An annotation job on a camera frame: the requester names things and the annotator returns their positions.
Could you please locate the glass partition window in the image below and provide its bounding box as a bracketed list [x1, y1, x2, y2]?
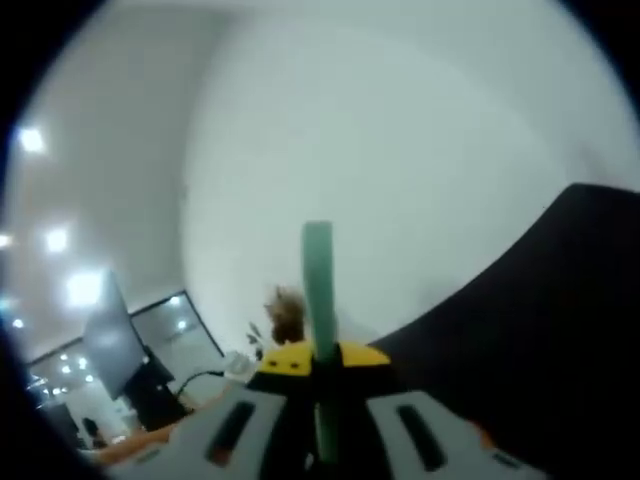
[128, 291, 225, 362]

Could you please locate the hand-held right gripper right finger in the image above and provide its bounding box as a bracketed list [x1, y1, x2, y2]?
[333, 342, 551, 480]

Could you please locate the dark gripper cable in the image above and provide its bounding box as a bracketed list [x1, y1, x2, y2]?
[173, 367, 227, 404]

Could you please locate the grey monitor screen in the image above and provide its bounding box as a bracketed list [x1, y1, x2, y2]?
[81, 271, 147, 401]

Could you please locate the person's right hand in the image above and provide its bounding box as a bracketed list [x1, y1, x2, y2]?
[468, 419, 498, 447]

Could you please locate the group of ceiling lights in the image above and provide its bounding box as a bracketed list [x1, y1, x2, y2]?
[0, 124, 107, 332]

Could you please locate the dark object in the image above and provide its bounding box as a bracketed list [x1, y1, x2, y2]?
[123, 348, 195, 432]

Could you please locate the green broom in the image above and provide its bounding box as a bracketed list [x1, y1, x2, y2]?
[301, 219, 342, 467]

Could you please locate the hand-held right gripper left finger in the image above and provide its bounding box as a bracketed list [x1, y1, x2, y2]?
[107, 343, 321, 480]

